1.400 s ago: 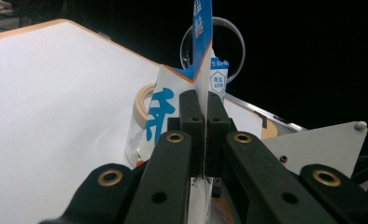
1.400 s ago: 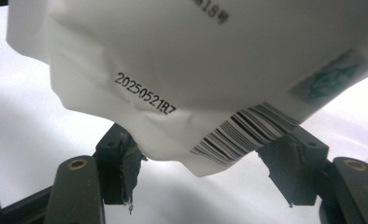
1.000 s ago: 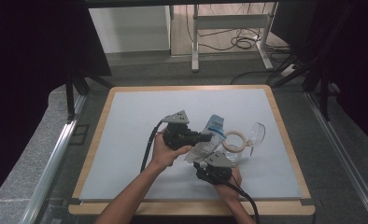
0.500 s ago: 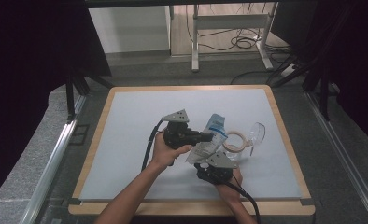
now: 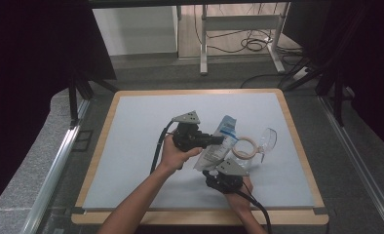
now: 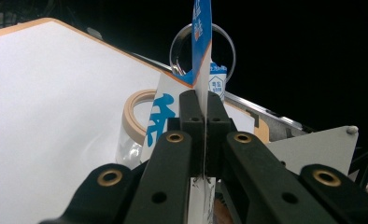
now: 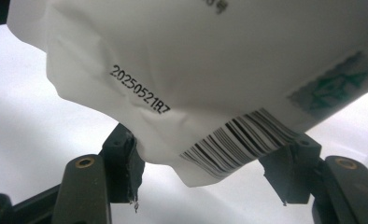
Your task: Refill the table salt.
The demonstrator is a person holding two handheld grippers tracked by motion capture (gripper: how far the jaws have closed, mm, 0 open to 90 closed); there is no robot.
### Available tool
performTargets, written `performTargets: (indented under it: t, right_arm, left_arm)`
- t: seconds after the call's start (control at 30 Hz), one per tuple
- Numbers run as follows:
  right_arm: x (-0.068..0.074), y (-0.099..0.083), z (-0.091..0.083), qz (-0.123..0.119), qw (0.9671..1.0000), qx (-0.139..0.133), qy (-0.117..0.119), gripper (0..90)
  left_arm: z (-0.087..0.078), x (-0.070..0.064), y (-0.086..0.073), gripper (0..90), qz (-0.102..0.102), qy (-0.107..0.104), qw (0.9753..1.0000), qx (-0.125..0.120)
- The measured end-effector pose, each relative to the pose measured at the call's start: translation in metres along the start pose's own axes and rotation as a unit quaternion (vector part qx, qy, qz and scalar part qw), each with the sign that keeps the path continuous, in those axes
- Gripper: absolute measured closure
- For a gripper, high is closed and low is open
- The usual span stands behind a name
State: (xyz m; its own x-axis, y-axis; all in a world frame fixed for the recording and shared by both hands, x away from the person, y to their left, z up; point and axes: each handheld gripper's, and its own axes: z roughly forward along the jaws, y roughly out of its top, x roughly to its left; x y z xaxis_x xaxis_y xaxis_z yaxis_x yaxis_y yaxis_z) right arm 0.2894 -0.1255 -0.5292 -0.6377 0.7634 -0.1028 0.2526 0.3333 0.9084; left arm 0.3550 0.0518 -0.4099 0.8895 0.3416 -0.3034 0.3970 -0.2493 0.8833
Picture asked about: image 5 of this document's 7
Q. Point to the white power strip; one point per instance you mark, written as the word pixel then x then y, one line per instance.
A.
pixel 299 73

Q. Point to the black tape corner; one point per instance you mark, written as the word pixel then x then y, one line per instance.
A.
pixel 78 210
pixel 320 210

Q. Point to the white cabinet panel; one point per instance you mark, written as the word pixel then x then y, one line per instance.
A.
pixel 134 31

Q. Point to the clear jar with beige rim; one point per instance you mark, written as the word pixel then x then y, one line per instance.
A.
pixel 268 138

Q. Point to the person's left hand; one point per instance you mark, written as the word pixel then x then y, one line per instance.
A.
pixel 172 157

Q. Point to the dark curtain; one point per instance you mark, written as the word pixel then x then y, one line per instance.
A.
pixel 27 65
pixel 372 65

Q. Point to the person's right hand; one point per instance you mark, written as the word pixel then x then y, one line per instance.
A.
pixel 240 198

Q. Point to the white metal desk frame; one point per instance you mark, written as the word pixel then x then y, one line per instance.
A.
pixel 238 22

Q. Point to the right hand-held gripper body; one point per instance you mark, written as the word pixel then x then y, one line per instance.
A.
pixel 225 180

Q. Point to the white and blue pouch bag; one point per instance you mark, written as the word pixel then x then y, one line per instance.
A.
pixel 212 156

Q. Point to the aluminium rail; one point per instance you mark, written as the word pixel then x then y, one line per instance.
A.
pixel 53 175
pixel 359 162

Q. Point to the black tripod stand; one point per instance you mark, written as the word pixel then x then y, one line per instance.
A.
pixel 338 104
pixel 73 104

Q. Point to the light grey table mat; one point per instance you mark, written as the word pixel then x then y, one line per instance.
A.
pixel 131 130

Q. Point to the wooden-edged table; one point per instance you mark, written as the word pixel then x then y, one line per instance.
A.
pixel 196 218

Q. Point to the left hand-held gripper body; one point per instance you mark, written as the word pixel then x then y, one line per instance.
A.
pixel 186 138

